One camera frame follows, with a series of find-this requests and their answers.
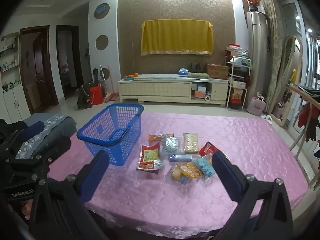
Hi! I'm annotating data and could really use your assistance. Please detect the yellow cloth covered television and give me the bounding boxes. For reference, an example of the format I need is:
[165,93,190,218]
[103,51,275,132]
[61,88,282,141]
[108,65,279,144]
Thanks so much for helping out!
[140,19,214,56]

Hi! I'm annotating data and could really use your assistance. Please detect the orange yellow snack bag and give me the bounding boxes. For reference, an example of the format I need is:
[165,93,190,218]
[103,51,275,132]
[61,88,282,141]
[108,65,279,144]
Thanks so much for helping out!
[170,162,203,184]

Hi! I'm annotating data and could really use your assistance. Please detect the pink tote bag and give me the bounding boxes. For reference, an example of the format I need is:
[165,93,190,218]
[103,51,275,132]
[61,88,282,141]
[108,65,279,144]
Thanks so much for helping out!
[246,93,266,116]

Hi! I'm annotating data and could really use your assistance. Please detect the white metal shelf rack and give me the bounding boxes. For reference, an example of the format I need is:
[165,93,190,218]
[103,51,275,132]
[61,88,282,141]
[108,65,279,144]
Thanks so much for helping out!
[225,43,252,110]

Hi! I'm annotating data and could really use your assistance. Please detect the tissue box on cabinet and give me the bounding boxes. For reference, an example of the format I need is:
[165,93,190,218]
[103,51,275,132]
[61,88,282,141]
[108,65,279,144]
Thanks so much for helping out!
[178,68,189,76]

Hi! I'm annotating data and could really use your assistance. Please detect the large red yellow snack pouch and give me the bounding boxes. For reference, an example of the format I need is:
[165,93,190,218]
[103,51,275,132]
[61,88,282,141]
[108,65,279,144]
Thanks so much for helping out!
[137,142,164,174]

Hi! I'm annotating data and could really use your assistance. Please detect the blue gum pack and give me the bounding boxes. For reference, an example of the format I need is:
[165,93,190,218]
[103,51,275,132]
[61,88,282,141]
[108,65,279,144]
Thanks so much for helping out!
[169,154,193,163]

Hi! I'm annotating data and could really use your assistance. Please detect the broom and dustpan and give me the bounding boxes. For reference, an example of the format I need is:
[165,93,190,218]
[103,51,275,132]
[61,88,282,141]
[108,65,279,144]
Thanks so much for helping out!
[100,65,119,103]

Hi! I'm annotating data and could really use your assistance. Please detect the white wall cupboard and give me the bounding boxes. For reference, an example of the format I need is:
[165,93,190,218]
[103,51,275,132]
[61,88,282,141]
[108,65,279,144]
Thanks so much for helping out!
[1,32,30,123]

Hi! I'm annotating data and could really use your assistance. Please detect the white slippers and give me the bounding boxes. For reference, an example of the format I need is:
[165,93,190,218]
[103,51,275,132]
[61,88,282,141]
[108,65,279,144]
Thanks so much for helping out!
[260,114,272,124]

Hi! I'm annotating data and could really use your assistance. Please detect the green-edged cracker pack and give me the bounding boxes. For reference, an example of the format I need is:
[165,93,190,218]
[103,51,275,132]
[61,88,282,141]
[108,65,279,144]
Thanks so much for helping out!
[183,133,199,154]

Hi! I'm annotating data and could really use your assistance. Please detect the arched standing mirror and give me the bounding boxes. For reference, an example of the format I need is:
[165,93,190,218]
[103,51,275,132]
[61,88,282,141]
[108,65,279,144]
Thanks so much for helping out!
[268,35,303,127]

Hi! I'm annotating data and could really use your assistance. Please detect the oranges on blue plate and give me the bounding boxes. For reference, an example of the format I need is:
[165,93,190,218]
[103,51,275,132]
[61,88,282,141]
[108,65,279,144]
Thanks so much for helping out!
[124,73,139,81]

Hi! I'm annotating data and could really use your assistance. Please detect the black bag on floor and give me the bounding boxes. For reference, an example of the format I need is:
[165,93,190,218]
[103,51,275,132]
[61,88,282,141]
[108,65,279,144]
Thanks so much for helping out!
[77,82,92,110]

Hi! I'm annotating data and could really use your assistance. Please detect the clear bag of candies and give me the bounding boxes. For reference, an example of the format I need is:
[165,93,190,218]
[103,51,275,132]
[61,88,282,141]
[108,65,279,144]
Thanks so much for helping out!
[161,137,181,155]

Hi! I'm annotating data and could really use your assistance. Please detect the cardboard box on cabinet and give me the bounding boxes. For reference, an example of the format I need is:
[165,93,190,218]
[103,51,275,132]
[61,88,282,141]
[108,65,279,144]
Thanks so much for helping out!
[206,64,229,80]

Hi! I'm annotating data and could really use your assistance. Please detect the orange snack bar wrapper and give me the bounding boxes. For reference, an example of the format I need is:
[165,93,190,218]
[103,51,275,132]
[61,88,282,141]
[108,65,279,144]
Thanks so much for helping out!
[148,133,174,142]

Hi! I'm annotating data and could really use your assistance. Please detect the cream tv cabinet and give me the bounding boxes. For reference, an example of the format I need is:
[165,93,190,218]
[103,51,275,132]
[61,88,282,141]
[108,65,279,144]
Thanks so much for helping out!
[118,74,228,106]

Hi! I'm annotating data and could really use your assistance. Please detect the red bag on floor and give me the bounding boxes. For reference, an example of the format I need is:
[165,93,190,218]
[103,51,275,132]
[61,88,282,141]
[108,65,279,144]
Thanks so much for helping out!
[89,86,104,105]

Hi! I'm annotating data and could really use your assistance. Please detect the grey cushioned chair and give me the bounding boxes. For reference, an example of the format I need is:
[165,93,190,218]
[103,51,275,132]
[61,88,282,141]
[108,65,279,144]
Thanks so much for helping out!
[15,113,76,159]

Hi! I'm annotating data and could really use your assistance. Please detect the green folded cloth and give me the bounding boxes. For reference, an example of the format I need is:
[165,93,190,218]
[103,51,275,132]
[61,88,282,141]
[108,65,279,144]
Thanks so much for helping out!
[187,72,210,79]

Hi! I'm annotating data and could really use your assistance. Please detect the pink quilted tablecloth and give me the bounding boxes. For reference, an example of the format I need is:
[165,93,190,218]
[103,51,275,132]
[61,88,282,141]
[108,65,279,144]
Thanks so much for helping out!
[47,111,309,233]

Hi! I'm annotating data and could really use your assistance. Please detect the red flower pot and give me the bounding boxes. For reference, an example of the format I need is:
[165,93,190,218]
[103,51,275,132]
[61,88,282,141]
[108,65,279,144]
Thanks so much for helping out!
[245,0,261,11]

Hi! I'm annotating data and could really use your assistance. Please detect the blue plastic basket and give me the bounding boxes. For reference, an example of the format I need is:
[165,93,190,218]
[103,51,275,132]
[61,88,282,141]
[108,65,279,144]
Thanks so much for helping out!
[76,103,144,166]

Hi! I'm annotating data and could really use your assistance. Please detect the light blue pastry pack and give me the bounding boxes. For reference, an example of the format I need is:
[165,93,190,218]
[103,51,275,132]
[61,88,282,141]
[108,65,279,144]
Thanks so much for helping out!
[192,154,216,180]

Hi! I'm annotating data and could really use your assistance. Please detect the silver standing air conditioner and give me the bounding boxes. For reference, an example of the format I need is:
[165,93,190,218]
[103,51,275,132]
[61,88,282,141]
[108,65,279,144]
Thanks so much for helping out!
[246,11,268,104]

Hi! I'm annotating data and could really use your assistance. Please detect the small red snack pouch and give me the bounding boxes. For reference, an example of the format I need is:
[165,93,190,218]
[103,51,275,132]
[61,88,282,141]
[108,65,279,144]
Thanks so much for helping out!
[199,141,219,157]

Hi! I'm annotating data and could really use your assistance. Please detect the patterned curtain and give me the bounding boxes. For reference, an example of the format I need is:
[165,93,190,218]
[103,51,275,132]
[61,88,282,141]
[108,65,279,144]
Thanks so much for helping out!
[261,0,284,114]

